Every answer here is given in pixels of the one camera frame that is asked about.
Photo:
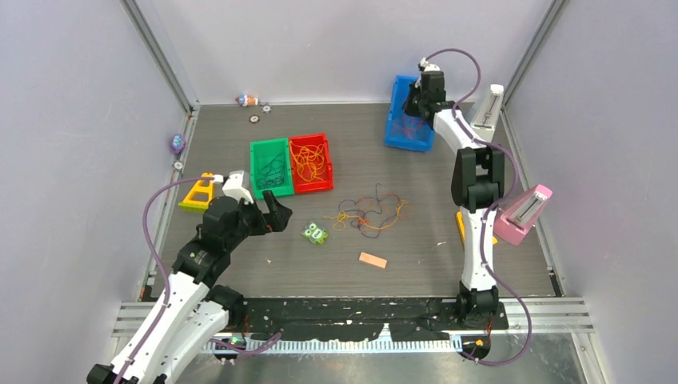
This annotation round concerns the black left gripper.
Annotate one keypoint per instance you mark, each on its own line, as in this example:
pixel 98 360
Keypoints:
pixel 276 218

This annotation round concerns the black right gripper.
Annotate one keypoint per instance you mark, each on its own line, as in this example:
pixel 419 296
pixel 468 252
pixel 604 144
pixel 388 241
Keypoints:
pixel 408 107

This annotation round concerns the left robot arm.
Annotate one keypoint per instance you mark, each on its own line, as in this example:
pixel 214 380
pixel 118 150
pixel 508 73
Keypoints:
pixel 192 308

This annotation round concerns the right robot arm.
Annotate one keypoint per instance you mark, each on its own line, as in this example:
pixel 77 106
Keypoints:
pixel 477 184

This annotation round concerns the green frog toy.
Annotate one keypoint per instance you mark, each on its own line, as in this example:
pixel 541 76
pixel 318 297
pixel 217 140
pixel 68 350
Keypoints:
pixel 314 233

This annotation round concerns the blue plastic bin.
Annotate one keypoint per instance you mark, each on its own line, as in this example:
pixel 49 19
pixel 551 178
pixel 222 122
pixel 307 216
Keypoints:
pixel 402 131

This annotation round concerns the green plastic bin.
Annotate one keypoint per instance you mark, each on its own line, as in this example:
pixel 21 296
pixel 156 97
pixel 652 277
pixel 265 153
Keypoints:
pixel 271 167

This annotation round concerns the red plastic bin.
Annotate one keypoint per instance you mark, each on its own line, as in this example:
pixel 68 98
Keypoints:
pixel 312 167

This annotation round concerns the white metronome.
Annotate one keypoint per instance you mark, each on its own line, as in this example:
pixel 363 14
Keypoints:
pixel 485 113

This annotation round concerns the yellow triangle toy left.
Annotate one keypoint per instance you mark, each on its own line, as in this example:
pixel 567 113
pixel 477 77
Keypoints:
pixel 199 195

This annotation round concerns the yellow triangle toy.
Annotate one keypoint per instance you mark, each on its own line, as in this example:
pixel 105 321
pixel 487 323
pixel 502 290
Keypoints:
pixel 199 195
pixel 461 228

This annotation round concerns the wooden block front centre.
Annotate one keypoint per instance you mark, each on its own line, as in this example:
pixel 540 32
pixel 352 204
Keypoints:
pixel 372 260

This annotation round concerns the small clown figurine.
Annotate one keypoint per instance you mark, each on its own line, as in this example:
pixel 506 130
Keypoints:
pixel 245 100

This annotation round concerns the purple round toy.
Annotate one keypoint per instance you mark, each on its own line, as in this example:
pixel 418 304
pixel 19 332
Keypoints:
pixel 177 144

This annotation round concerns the yellow triangle toy right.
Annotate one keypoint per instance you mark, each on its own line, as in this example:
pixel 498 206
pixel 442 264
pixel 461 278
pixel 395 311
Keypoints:
pixel 461 228

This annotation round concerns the pink metronome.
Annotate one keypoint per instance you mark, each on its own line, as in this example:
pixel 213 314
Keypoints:
pixel 515 220

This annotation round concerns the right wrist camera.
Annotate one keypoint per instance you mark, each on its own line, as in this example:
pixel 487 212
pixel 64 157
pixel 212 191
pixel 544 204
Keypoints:
pixel 425 66

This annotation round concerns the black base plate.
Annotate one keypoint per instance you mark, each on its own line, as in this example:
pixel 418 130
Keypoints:
pixel 357 319

